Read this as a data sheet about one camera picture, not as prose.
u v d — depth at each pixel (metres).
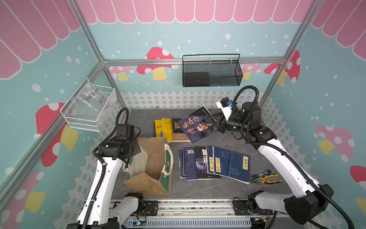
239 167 0.87
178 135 1.00
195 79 0.87
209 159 0.87
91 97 0.72
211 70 0.94
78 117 0.60
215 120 0.65
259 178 0.83
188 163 0.87
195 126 0.72
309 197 0.38
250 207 0.66
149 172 0.87
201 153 0.91
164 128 1.04
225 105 0.56
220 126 0.59
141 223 0.72
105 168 0.43
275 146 0.45
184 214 0.74
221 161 0.88
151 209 0.75
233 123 0.58
